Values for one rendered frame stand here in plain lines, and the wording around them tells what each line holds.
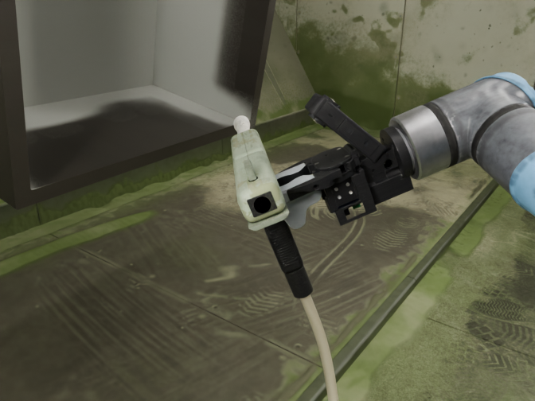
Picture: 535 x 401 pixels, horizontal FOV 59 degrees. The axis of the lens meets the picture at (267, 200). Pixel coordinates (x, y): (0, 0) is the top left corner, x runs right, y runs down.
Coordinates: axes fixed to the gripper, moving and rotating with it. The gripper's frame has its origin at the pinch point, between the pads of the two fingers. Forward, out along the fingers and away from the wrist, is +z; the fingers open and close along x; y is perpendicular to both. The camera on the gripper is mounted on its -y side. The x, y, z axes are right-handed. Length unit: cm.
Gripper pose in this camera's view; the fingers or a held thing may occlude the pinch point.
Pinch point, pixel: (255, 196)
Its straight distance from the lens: 62.9
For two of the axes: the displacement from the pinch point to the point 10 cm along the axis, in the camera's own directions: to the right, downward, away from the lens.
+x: -1.2, -3.3, 9.4
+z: -9.2, 3.9, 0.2
